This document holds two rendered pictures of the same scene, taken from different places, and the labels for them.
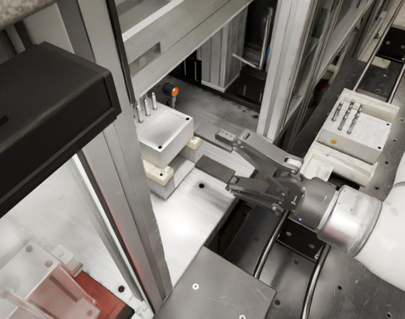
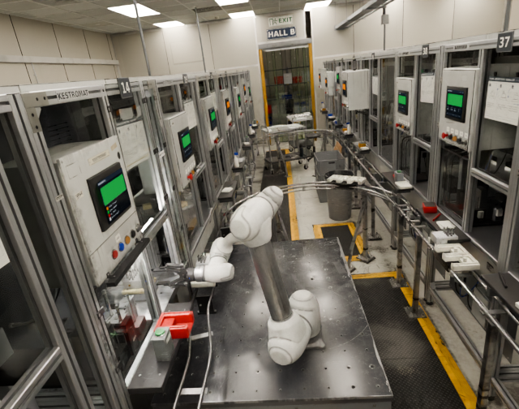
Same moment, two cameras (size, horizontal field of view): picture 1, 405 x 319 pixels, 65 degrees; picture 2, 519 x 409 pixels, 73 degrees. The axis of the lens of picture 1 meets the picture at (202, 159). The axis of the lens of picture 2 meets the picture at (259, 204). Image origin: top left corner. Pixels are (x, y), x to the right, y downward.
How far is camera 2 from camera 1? 1.58 m
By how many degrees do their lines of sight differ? 37
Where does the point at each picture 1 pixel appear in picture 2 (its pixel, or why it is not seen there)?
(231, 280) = (179, 305)
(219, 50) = (151, 253)
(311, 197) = (189, 270)
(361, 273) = (232, 308)
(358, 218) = (200, 269)
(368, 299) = (236, 313)
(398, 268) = (212, 274)
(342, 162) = not seen: hidden behind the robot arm
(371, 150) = not seen: hidden behind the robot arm
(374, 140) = not seen: hidden behind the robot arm
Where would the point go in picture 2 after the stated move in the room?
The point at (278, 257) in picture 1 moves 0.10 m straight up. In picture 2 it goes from (201, 318) to (199, 303)
